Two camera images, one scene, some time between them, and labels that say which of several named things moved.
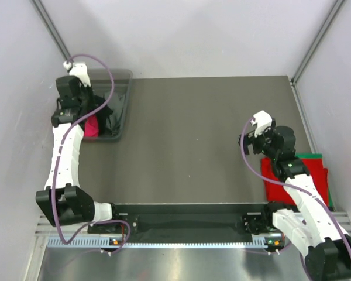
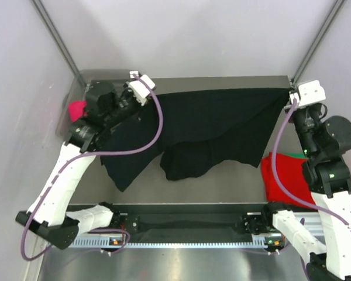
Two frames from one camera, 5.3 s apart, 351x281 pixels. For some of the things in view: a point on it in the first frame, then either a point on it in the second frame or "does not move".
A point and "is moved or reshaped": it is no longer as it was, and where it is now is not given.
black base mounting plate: x=180 y=223 does not move
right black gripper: x=250 y=138 to x=295 y=110
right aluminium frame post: x=304 y=62 does not move
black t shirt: x=104 y=115 is moved or reshaped
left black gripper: x=88 y=89 to x=139 y=108
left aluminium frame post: x=47 y=21 does not move
